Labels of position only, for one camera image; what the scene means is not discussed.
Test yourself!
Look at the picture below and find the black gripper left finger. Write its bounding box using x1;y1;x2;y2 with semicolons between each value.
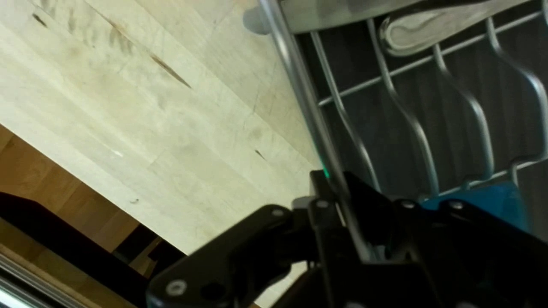
145;169;357;308

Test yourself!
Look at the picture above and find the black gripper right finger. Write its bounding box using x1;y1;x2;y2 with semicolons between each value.
345;169;548;308

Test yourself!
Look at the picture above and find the blue plastic cup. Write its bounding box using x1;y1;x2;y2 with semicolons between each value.
420;170;537;232

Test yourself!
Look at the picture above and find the grey steel dish rack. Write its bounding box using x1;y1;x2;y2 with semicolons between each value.
242;0;548;263

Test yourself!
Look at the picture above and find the steel ladle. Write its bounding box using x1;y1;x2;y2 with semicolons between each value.
379;0;542;57

